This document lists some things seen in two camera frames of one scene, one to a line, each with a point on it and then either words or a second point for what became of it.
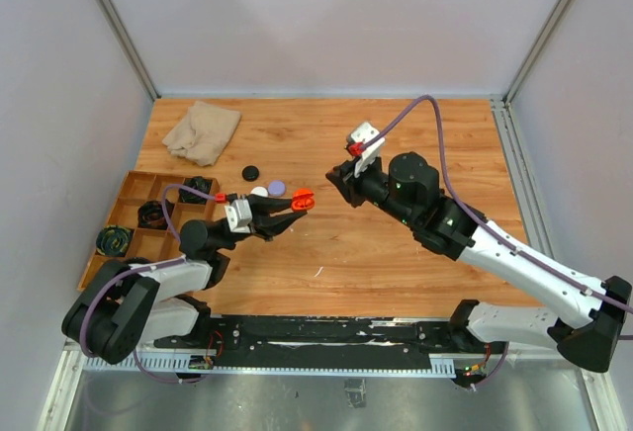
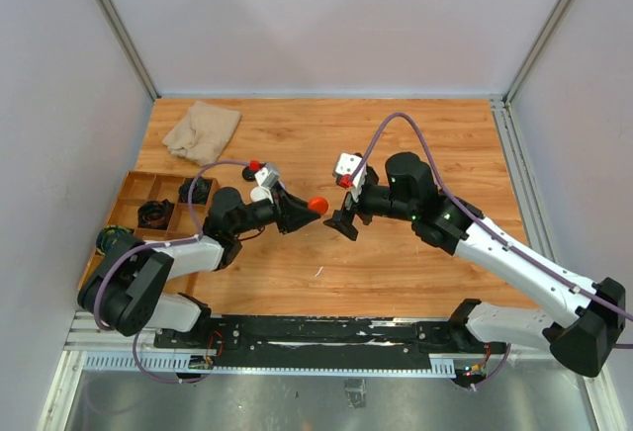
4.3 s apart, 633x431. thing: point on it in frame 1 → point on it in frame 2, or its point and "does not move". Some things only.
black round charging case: (250, 173) does not move
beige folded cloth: (204, 133) does not move
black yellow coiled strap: (113, 240) does not move
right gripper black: (348, 184) → (342, 218)
